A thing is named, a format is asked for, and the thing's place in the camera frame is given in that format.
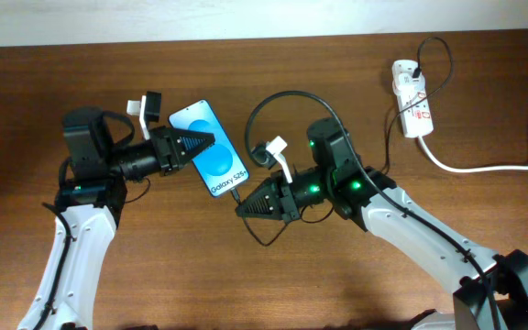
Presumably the white power strip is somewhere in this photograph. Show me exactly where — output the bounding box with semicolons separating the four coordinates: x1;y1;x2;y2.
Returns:
391;60;434;138

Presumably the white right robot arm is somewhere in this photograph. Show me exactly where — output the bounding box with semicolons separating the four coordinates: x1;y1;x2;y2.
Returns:
236;118;528;329

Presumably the white power strip cord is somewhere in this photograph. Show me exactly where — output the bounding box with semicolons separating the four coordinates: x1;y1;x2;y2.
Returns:
417;81;528;174

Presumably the white charger plug adapter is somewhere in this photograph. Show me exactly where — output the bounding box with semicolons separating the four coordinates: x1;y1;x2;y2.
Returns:
392;68;426;95

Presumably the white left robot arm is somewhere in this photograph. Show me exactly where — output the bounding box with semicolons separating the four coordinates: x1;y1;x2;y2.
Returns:
18;106;215;329

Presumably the black charger cable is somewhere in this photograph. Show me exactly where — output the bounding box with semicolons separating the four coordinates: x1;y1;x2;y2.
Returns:
229;36;455;248

